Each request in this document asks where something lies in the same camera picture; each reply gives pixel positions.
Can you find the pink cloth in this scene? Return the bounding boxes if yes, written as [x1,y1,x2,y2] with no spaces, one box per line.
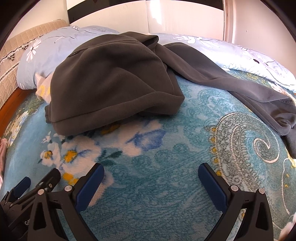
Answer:
[0,137,12,176]

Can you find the light blue floral quilt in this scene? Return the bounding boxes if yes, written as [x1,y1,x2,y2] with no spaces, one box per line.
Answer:
[17,25,296,93]

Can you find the beige yellow towel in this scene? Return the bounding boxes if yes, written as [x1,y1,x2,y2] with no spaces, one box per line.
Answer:
[35,73,55,103]

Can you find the beige quilted headboard cover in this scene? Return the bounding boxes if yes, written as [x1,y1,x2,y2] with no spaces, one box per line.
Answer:
[0,19,67,109]

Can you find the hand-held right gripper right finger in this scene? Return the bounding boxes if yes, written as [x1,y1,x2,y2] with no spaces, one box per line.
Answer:
[198,163,274,241]

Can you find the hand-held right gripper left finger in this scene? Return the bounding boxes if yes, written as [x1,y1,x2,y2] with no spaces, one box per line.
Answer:
[27,163,105,241]

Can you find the wooden bed frame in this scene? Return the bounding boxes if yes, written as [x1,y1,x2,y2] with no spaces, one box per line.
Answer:
[0,88,35,137]

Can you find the dark grey fleece pants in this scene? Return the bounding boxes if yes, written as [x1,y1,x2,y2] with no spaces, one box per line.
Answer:
[45,31,296,160]

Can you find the teal floral blanket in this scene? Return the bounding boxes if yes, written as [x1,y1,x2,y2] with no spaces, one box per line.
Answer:
[0,70,296,241]

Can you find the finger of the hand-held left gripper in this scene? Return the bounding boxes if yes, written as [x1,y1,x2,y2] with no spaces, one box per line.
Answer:
[17,168,61,205]
[0,176,31,205]

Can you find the white wardrobe with black trim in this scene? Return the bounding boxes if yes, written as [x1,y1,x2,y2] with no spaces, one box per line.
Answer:
[66,0,226,39]

